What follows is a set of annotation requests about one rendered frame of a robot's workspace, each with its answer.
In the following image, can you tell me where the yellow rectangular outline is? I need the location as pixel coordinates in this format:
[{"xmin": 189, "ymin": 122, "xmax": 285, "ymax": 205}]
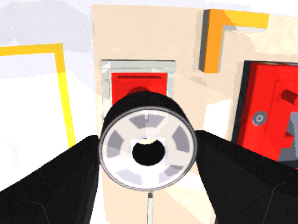
[{"xmin": 0, "ymin": 43, "xmax": 76, "ymax": 148}]

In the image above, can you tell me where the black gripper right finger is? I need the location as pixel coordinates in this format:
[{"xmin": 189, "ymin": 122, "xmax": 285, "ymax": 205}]
[{"xmin": 196, "ymin": 129, "xmax": 298, "ymax": 224}]

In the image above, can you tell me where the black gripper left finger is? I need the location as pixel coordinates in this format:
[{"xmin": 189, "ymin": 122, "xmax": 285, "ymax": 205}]
[{"xmin": 0, "ymin": 135, "xmax": 100, "ymax": 224}]

